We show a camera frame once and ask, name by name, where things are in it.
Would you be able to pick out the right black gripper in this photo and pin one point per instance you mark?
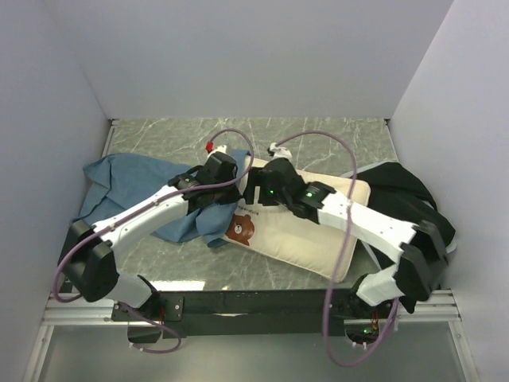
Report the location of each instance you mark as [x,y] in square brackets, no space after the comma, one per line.
[258,178]

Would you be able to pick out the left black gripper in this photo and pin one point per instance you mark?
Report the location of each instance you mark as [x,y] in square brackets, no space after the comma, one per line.
[235,196]

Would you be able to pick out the cream pillow with bear print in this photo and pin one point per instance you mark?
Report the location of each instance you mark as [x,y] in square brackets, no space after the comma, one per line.
[275,232]

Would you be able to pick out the blue fabric pillowcase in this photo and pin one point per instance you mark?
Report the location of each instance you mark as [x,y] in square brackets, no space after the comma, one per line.
[120,181]

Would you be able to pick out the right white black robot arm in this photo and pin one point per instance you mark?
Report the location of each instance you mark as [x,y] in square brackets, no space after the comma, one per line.
[322,204]

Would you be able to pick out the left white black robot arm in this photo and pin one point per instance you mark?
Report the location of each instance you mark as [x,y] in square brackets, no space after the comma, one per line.
[88,256]

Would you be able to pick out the black garment pile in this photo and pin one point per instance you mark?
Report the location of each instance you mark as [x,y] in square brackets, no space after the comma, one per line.
[423,262]

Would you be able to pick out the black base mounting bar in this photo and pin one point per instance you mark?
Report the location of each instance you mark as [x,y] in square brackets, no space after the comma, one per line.
[228,312]

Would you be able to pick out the white laundry basket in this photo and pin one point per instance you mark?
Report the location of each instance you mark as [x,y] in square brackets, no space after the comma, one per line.
[397,193]

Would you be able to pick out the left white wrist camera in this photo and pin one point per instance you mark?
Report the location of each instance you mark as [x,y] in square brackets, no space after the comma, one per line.
[212,148]

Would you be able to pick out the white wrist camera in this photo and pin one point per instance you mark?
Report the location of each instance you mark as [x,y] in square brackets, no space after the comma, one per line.
[212,148]
[276,151]

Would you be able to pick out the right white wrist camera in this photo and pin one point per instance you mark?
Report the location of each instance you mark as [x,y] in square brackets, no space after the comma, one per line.
[276,151]

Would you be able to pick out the aluminium frame rail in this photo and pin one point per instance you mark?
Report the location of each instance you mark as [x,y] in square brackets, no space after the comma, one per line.
[77,313]

